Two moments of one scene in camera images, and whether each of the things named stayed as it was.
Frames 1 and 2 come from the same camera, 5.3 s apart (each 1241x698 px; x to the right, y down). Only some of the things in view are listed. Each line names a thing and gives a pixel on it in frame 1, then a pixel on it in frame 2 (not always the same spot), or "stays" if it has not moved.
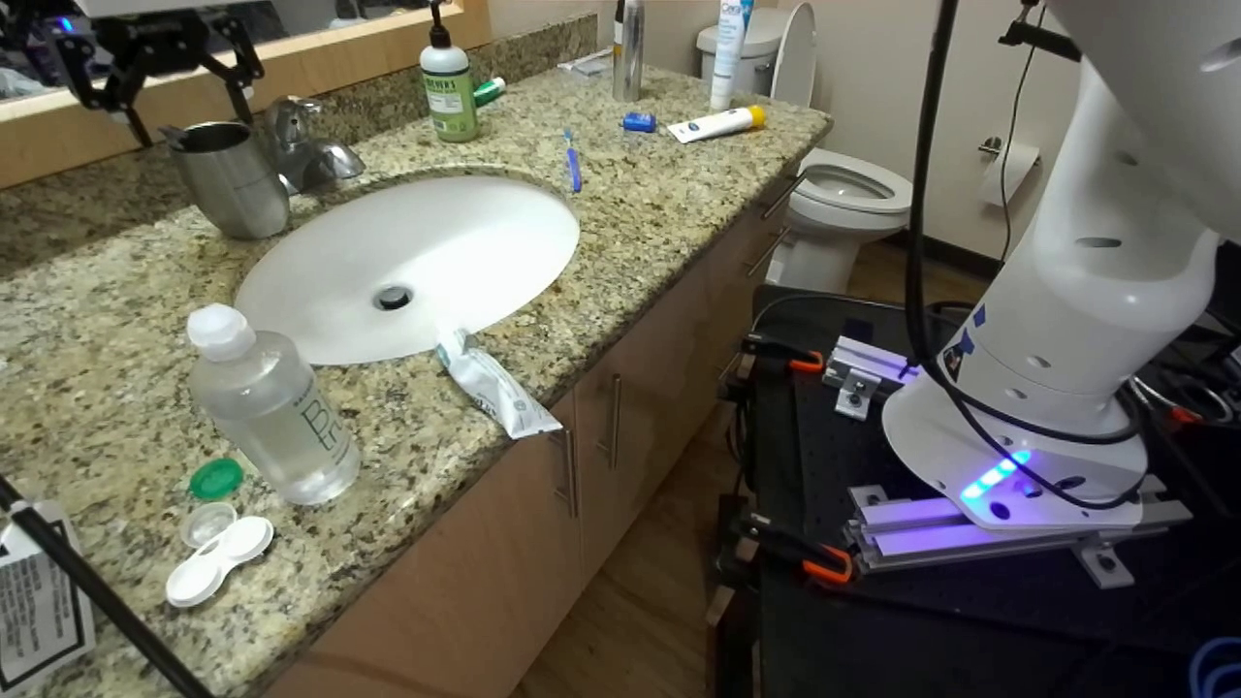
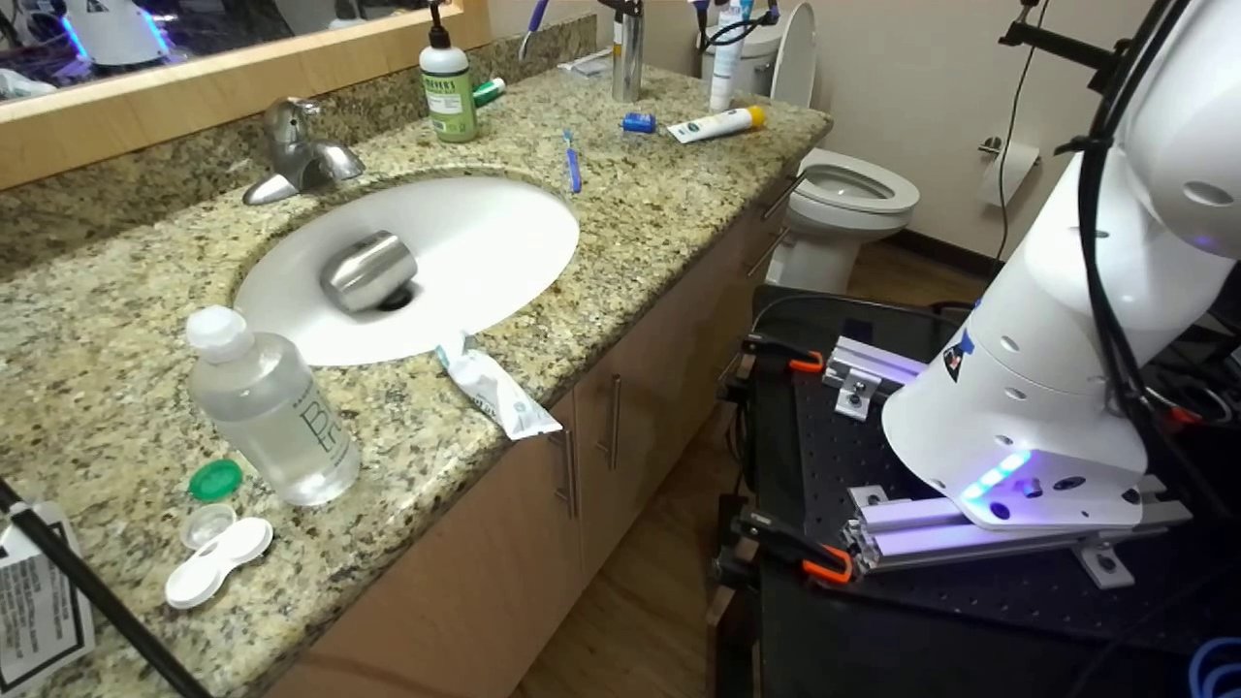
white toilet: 834,199 stays
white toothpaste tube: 495,391 stays
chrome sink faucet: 299,155 stays
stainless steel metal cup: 231,176 → 365,273
